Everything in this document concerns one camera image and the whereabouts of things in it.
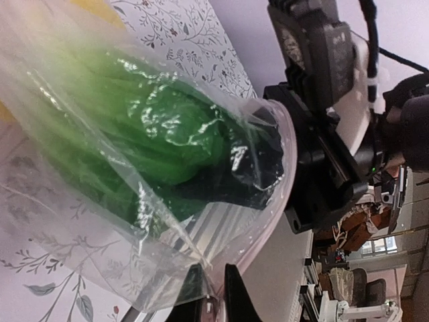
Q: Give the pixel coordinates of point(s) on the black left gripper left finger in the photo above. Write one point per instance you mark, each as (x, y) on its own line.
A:
(194, 303)

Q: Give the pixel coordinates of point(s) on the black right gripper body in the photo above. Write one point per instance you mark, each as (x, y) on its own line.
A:
(327, 182)

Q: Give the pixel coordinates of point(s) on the floral patterned table mat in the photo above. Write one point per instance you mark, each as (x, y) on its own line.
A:
(100, 167)

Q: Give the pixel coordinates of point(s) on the green toy leaf vegetable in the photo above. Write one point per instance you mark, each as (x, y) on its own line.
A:
(190, 151)

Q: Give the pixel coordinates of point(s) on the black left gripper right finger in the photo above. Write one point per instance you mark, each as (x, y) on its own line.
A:
(238, 304)

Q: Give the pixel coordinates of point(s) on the clear zip top bag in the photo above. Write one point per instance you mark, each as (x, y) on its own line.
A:
(134, 151)

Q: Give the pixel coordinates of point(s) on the toy napa cabbage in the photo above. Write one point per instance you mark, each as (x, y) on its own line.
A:
(5, 114)

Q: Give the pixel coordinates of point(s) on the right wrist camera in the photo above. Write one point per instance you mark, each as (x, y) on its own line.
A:
(325, 63)

